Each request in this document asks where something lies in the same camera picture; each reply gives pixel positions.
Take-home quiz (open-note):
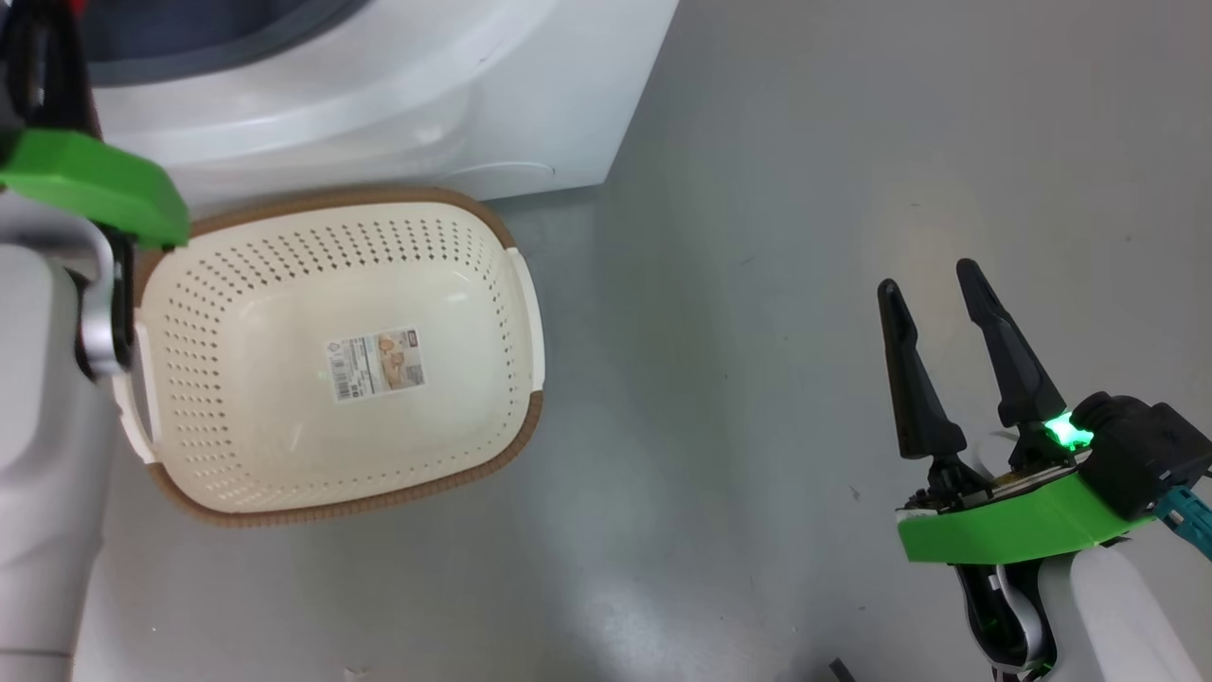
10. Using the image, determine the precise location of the teal plug right camera cable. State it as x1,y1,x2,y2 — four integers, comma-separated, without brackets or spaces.
1155,478,1212,537

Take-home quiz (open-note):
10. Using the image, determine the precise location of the paper product label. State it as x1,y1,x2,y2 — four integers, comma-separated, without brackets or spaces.
325,328,426,404

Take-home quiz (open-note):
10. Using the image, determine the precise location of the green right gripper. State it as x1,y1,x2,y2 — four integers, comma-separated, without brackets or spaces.
876,258,1157,565

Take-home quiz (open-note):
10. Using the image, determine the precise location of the cream perforated laundry basket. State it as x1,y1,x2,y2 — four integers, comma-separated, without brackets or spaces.
114,187,547,529

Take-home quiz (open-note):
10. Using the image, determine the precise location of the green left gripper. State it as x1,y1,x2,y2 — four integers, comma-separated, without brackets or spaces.
0,0,191,251

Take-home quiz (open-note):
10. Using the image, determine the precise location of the white washing machine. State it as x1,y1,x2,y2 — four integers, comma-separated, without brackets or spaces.
80,0,681,215

